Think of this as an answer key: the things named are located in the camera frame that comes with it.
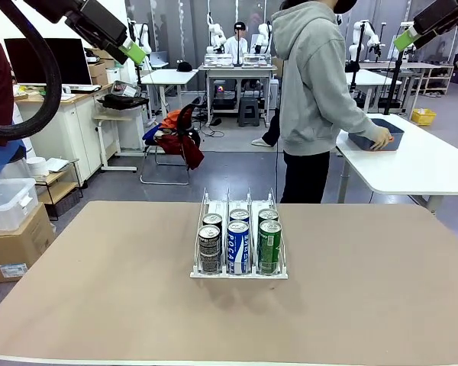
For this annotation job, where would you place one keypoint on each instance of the person right forearm grey sleeve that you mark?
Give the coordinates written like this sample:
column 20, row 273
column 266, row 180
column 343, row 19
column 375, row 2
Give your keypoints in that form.
column 360, row 122

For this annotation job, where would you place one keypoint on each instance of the small white table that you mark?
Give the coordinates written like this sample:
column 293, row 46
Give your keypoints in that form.
column 168, row 75

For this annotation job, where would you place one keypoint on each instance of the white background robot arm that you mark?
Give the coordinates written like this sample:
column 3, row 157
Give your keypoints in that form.
column 143, row 34
column 264, row 38
column 215, row 38
column 360, row 38

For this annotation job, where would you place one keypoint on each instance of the yellow plastic basket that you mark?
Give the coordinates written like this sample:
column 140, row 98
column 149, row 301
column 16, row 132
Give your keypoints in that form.
column 423, row 117

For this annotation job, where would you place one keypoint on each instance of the long wooden shelf desk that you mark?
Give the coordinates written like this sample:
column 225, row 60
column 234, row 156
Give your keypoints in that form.
column 423, row 65

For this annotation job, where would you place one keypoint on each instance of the grey laptop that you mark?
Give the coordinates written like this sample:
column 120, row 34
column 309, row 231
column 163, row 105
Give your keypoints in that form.
column 158, row 59

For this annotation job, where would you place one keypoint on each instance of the black coffee can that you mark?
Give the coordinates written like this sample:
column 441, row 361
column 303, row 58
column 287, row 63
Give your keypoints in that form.
column 212, row 219
column 210, row 251

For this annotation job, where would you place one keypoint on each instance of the white cabinet wooden top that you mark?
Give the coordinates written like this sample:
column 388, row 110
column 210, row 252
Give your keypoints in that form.
column 80, row 133

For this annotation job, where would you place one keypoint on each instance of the black bag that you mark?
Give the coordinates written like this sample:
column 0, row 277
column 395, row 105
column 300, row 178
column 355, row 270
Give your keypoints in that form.
column 122, row 101

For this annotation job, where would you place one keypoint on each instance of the seated person white shirt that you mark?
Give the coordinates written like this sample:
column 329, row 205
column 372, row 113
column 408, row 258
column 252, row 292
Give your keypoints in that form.
column 236, row 43

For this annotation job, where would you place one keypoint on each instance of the grey workbench with robots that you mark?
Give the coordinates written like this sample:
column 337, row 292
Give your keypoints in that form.
column 236, row 70

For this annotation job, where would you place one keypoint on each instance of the person in grey hoodie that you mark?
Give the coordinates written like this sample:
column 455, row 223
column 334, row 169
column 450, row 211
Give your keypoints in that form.
column 309, row 95

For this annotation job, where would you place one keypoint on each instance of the black tripod stand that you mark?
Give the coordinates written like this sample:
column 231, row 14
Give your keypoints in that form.
column 393, row 87

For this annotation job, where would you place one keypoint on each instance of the person right hand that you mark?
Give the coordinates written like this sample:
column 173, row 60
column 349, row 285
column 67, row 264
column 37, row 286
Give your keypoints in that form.
column 382, row 137

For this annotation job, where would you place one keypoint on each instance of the white paper roll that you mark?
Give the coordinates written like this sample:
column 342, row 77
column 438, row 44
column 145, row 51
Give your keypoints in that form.
column 37, row 167

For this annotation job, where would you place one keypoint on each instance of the blue plastic bin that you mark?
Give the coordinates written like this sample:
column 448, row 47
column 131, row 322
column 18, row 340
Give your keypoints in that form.
column 360, row 139

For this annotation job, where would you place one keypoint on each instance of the black computer monitor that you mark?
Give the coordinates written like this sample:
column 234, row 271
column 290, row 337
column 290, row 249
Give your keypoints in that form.
column 42, row 61

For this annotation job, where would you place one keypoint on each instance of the white lidded bin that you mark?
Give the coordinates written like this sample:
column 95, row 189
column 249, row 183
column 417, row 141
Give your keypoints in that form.
column 113, row 74

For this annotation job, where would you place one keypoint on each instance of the red orange clothes pile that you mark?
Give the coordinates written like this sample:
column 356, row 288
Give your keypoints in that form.
column 183, row 148

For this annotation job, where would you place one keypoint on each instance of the stacked cardboard boxes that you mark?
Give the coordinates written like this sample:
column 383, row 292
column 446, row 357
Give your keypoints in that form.
column 98, row 74

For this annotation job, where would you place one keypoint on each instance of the grey plastic stool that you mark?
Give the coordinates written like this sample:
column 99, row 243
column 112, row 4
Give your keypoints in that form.
column 248, row 110

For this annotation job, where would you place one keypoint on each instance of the blue Pocari Sweat can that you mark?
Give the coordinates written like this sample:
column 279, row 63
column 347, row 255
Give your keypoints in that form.
column 239, row 214
column 237, row 248

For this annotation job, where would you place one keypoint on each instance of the clear tray with items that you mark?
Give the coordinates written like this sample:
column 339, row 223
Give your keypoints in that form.
column 126, row 89

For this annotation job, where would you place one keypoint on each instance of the green cider can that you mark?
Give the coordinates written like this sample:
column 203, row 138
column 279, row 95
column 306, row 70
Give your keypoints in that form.
column 269, row 248
column 268, row 214

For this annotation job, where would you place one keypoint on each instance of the large white table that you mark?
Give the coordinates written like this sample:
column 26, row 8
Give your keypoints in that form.
column 404, row 164

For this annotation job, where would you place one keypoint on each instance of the person black trousers white shoe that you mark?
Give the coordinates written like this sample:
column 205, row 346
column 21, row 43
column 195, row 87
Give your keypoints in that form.
column 273, row 129

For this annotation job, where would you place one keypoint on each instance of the black office chair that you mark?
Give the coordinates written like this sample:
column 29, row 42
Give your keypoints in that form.
column 183, row 118

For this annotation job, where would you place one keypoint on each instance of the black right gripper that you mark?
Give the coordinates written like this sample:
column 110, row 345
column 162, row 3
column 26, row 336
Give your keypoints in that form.
column 439, row 17

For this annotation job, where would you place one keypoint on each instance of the brown cardboard box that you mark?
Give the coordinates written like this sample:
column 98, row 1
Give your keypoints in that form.
column 19, row 248

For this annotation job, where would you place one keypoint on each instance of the clear plastic storage box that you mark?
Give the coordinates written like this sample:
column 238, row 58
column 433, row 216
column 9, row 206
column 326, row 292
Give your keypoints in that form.
column 7, row 202

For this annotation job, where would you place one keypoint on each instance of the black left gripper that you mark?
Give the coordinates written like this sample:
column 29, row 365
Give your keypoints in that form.
column 99, row 24

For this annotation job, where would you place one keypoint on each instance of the blue cloth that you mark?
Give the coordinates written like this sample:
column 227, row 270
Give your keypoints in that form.
column 2, row 160

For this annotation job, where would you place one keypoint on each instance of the white wheeled side table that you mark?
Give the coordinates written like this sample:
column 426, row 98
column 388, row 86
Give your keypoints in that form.
column 112, row 119

